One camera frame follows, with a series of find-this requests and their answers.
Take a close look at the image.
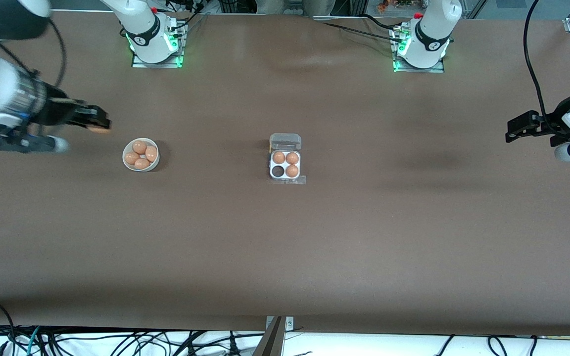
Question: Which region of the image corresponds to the clear plastic egg carton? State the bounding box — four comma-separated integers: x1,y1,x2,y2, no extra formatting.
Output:
269,133,307,185

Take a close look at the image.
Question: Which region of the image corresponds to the white round bowl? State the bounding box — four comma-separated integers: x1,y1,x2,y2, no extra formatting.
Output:
122,137,160,172

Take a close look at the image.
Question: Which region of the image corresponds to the colourful clutter behind table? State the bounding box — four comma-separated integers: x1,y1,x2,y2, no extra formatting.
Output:
367,0,417,14

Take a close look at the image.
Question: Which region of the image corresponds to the dark angled bar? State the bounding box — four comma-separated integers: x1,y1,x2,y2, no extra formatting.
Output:
252,316,285,356

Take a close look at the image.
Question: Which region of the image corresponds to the black cable on table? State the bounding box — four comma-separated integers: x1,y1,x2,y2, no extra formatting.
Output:
322,14,407,43

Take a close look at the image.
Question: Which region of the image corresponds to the teal cable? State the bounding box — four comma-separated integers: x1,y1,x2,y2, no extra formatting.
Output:
15,325,43,356

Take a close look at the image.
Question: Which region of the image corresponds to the tangled black cable bundle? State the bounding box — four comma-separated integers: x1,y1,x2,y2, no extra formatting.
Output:
0,324,266,356

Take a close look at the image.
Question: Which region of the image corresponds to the silver metal bracket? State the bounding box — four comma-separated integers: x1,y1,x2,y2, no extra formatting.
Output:
266,316,294,333

